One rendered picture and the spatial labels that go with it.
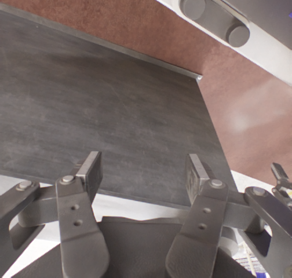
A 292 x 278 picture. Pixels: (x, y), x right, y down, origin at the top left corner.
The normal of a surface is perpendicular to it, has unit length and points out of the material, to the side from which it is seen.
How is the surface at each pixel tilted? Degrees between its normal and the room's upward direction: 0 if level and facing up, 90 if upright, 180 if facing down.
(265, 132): 0
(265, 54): 0
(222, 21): 0
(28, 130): 90
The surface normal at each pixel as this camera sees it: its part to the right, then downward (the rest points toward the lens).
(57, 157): 0.35, -0.70
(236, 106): 0.00, 0.66
